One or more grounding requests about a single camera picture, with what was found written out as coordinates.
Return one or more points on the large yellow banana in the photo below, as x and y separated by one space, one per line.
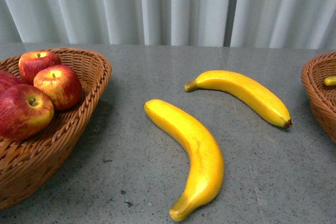
207 166

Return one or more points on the red apple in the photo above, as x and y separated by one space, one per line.
8 80
25 111
61 84
31 63

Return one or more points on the white pleated curtain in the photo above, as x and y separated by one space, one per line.
308 24

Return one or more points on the right brown wicker basket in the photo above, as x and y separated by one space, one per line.
321 96

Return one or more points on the brown wicker basket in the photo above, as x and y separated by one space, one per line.
321 96
27 165

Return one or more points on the left brown wicker basket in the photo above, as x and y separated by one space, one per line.
27 165

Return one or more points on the yellow banana in basket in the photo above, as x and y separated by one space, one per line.
330 80

